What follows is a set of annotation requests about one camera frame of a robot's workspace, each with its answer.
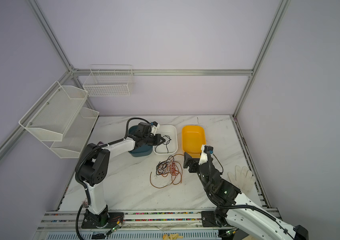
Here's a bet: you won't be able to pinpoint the white mesh two-tier shelf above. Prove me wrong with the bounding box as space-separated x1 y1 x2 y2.
19 82 99 159

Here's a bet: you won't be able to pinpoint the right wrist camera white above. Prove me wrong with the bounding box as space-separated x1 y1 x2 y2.
198 145 213 165

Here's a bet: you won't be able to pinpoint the white plastic bin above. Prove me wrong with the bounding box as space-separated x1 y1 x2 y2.
154 125 178 155

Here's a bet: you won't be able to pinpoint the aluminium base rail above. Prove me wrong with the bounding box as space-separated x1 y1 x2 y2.
36 208 281 240

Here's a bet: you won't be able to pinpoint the white wire basket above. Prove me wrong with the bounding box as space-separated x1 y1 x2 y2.
83 65 135 97

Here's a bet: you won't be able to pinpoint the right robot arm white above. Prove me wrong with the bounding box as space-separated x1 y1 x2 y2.
183 146 309 240

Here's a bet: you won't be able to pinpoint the red orange cables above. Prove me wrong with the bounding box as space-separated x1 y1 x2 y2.
155 154 185 186

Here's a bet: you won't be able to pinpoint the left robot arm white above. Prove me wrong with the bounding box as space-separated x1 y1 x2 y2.
75 117 165 228

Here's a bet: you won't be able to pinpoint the black cable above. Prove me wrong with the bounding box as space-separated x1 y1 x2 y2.
154 135 172 154

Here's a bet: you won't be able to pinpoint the teal plastic bin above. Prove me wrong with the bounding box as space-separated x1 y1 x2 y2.
128 125 153 158

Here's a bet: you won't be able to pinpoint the white work glove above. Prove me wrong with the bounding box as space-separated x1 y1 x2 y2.
227 166 256 195

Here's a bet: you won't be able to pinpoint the yellow plastic bin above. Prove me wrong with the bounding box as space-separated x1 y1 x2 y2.
181 125 206 158

